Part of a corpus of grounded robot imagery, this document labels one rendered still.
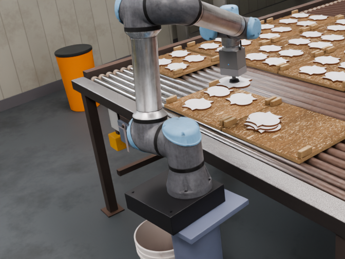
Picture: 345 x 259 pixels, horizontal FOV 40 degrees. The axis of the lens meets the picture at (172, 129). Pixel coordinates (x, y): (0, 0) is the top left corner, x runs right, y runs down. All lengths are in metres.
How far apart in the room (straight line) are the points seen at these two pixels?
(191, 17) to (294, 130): 0.70
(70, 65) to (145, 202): 3.40
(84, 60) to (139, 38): 3.37
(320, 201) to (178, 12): 0.71
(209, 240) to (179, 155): 0.32
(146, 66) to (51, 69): 4.29
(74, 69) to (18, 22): 1.00
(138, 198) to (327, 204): 0.59
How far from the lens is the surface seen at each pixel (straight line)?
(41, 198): 3.61
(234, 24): 1.62
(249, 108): 2.12
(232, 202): 1.61
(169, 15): 1.40
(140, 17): 1.45
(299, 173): 1.65
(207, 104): 2.18
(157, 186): 1.61
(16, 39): 5.53
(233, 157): 1.77
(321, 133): 1.88
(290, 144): 1.80
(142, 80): 1.50
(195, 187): 1.51
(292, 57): 2.77
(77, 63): 4.82
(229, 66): 1.90
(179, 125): 1.48
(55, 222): 3.30
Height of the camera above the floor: 1.77
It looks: 25 degrees down
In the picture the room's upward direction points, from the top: 8 degrees counter-clockwise
